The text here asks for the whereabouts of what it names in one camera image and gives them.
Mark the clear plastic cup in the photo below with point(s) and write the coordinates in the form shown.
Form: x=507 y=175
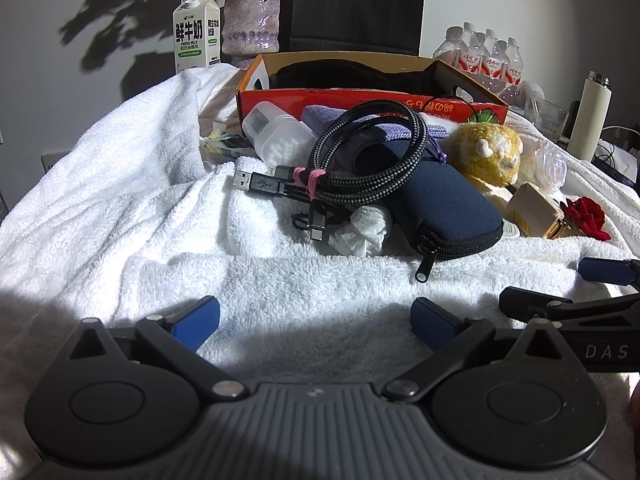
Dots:
x=547 y=115

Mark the crinkled printed snack packet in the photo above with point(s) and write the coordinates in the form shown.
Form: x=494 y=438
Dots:
x=222 y=144

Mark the yellow plush toy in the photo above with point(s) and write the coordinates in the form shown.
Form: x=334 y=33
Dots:
x=487 y=152

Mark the pack of water bottles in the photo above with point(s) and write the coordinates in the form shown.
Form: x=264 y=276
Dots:
x=480 y=60

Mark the white plastic bottle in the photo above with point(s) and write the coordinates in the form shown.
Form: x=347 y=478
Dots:
x=280 y=135

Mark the white towel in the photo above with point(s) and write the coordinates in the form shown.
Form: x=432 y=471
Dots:
x=125 y=185

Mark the small cream box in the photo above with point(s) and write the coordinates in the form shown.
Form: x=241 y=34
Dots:
x=532 y=207

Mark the orange cardboard box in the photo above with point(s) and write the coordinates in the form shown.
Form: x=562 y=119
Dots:
x=350 y=97

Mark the white thermos bottle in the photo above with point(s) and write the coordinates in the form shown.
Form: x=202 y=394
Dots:
x=587 y=115

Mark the white milk carton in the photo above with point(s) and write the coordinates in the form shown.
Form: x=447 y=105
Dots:
x=192 y=35

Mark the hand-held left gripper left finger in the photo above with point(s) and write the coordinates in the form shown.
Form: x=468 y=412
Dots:
x=195 y=322

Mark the red artificial rose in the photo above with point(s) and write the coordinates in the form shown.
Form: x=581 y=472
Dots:
x=587 y=217

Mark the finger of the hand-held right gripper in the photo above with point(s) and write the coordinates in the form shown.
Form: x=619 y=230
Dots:
x=530 y=302
x=607 y=270

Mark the black paper bag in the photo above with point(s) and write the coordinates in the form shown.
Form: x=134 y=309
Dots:
x=357 y=5

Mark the green bundle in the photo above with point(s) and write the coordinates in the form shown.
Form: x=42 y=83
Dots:
x=547 y=170

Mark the navy zipper pouch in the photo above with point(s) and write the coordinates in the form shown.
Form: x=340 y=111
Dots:
x=440 y=200

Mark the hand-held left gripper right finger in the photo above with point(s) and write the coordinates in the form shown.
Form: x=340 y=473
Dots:
x=432 y=322

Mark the purple glass vase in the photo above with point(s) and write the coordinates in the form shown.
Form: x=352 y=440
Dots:
x=250 y=20

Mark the crumpled white tissue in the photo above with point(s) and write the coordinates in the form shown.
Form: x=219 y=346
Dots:
x=362 y=230

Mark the purple cloth pouch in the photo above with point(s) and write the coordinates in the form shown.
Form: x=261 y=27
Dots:
x=320 y=116

